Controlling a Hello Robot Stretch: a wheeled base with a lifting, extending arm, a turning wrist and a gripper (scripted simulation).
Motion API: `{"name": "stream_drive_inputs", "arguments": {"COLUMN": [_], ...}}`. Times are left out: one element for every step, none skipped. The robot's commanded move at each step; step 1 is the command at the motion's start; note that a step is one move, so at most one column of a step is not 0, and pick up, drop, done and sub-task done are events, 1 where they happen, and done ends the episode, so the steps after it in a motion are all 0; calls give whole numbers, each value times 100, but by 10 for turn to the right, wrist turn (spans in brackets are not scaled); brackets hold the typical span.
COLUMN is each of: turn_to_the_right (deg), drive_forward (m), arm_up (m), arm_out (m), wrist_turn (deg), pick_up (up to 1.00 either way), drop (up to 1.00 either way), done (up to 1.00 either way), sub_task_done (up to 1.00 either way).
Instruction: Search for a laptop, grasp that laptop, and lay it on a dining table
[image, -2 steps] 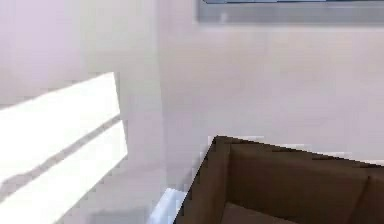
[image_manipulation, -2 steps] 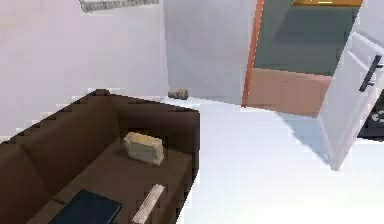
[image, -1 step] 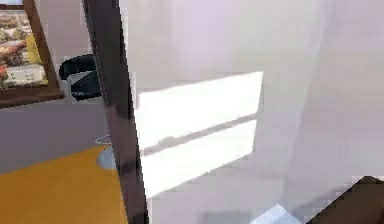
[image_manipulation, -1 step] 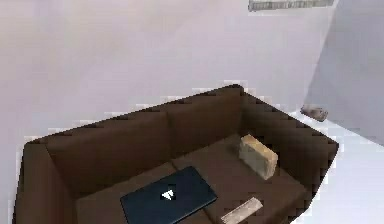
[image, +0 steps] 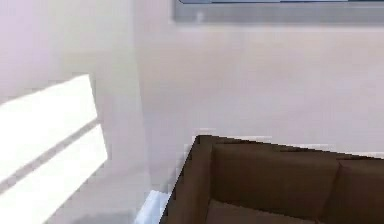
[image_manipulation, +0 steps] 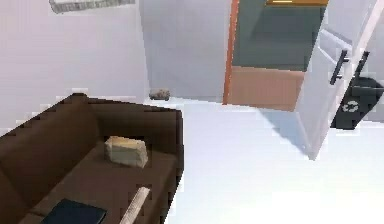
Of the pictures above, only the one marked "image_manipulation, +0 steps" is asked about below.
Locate brown sofa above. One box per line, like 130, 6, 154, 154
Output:
0, 92, 185, 224

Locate dark blue laptop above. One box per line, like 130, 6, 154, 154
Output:
41, 198, 108, 224

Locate grey framed wall picture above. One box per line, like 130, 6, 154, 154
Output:
48, 0, 136, 15

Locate beige rolled newspaper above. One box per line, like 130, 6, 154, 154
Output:
119, 186, 151, 224

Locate black door handle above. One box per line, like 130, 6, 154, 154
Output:
353, 50, 371, 81
329, 49, 350, 86

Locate white room door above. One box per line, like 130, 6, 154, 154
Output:
294, 0, 384, 161

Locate small grey lump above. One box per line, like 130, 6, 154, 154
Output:
148, 88, 171, 102

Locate beige cushion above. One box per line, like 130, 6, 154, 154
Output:
104, 135, 149, 169

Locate black recycling bin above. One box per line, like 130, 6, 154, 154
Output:
330, 76, 384, 131

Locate yellow framed wall picture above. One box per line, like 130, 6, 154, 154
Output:
265, 0, 330, 8

